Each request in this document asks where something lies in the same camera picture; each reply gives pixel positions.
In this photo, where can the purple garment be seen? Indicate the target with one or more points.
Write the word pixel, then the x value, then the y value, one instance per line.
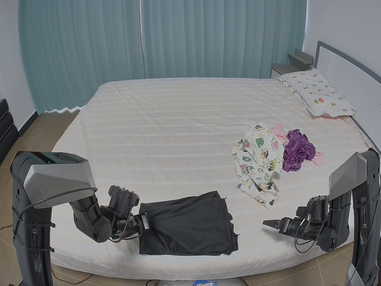
pixel 297 153

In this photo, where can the white printed pillow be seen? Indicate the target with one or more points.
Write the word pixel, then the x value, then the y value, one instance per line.
pixel 320 92

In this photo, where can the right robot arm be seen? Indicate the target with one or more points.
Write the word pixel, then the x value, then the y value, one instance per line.
pixel 361 195

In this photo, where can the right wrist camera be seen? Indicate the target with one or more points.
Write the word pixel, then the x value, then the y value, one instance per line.
pixel 318 207

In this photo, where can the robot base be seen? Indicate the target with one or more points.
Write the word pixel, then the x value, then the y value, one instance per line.
pixel 205 282

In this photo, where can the black chest of drawers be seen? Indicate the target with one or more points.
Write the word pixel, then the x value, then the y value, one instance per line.
pixel 6 130

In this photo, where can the white printed pyjama garment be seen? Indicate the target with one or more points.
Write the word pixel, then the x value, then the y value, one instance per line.
pixel 259 156

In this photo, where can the grey bedside table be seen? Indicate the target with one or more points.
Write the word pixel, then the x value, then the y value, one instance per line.
pixel 284 69

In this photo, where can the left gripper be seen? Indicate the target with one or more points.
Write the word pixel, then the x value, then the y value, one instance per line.
pixel 140 223

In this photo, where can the black garment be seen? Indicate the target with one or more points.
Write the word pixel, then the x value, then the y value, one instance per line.
pixel 190 225

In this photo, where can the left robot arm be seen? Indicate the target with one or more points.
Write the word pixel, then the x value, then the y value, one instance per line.
pixel 32 219

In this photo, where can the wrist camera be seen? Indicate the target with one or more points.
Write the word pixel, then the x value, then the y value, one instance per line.
pixel 318 207
pixel 122 200

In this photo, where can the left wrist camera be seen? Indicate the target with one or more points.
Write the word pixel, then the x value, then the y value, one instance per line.
pixel 122 200

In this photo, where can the pink garment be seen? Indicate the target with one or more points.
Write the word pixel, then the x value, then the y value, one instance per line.
pixel 279 133

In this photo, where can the blue-green curtain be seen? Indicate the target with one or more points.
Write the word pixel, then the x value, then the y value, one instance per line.
pixel 80 40
pixel 223 28

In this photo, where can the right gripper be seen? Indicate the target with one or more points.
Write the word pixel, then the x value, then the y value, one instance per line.
pixel 289 226

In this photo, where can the bed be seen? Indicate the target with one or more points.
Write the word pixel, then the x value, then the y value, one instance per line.
pixel 166 135

